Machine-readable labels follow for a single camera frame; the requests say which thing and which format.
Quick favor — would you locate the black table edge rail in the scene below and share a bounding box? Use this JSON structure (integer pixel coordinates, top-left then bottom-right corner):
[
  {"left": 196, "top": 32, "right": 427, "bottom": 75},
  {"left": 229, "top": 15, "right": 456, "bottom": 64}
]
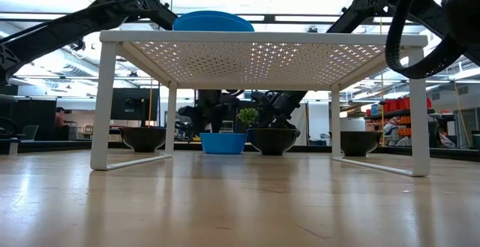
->
[{"left": 0, "top": 138, "right": 480, "bottom": 162}]

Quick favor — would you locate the black corrugated cable loop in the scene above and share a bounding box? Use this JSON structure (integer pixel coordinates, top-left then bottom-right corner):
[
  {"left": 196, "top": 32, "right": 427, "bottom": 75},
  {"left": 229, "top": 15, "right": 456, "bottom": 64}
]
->
[{"left": 385, "top": 0, "right": 468, "bottom": 80}]

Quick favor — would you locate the person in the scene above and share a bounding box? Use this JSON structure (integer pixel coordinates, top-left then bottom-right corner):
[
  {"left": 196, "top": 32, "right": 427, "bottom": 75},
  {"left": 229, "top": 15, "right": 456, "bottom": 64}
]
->
[{"left": 54, "top": 106, "right": 71, "bottom": 141}]

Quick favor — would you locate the rack with red orange bins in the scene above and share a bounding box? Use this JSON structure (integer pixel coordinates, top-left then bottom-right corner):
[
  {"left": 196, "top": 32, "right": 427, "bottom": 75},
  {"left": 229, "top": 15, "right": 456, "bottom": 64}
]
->
[{"left": 364, "top": 96, "right": 436, "bottom": 149}]

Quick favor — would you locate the white perforated metal shelf riser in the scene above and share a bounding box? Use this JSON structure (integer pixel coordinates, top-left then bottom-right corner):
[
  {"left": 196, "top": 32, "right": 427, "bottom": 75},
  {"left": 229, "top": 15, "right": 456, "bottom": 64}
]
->
[{"left": 89, "top": 30, "right": 431, "bottom": 177}]

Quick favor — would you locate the black overhead frame bar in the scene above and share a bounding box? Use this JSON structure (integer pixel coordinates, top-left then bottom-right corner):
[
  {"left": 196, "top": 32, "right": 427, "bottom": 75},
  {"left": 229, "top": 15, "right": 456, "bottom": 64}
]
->
[{"left": 108, "top": 13, "right": 376, "bottom": 25}]

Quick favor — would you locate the white hanging cloth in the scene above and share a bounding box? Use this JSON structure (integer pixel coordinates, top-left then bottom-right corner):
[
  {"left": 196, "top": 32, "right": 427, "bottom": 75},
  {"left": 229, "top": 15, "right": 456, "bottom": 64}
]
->
[{"left": 294, "top": 101, "right": 308, "bottom": 146}]

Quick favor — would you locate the black bowl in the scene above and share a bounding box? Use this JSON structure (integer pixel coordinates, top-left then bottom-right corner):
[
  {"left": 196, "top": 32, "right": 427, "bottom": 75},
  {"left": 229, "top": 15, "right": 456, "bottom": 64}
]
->
[
  {"left": 119, "top": 127, "right": 167, "bottom": 153},
  {"left": 328, "top": 131, "right": 383, "bottom": 158},
  {"left": 246, "top": 128, "right": 301, "bottom": 157}
]

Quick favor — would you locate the green potted plant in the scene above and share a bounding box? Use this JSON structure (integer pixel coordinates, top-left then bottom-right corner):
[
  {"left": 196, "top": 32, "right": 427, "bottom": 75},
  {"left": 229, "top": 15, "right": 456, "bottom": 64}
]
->
[{"left": 236, "top": 107, "right": 260, "bottom": 130}]

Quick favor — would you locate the black partition panel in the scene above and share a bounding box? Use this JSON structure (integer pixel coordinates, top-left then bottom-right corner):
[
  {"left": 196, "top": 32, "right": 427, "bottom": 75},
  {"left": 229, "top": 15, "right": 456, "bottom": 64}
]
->
[{"left": 0, "top": 98, "right": 57, "bottom": 141}]

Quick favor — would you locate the black monitor screen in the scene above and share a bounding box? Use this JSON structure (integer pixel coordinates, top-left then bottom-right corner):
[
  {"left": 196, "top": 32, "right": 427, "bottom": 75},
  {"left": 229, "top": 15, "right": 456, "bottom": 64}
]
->
[{"left": 110, "top": 88, "right": 161, "bottom": 121}]

